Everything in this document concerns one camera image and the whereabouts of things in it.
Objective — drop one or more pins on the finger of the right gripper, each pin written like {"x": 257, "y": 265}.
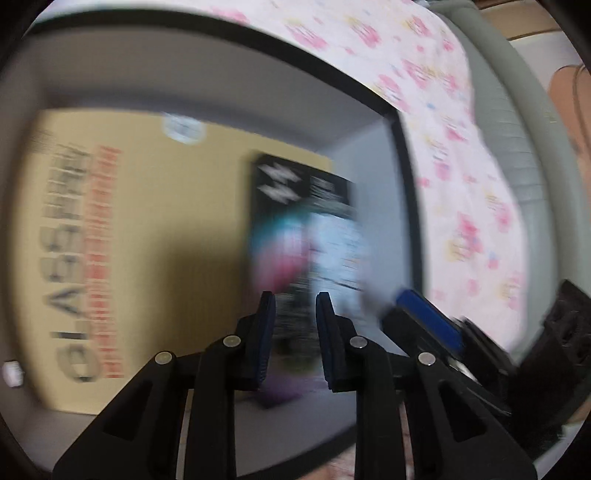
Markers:
{"x": 417, "y": 326}

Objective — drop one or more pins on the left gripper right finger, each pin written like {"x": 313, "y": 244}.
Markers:
{"x": 415, "y": 410}

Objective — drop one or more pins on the black Smart Devil box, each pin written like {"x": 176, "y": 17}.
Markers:
{"x": 303, "y": 240}

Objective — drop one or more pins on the black storage box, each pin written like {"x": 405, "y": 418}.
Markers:
{"x": 189, "y": 102}

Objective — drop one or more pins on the pink cartoon bed blanket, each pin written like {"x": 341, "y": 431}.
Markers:
{"x": 472, "y": 231}

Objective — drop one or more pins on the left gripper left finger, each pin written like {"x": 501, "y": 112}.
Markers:
{"x": 175, "y": 403}

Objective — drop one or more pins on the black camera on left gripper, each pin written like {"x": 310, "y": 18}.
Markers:
{"x": 554, "y": 376}

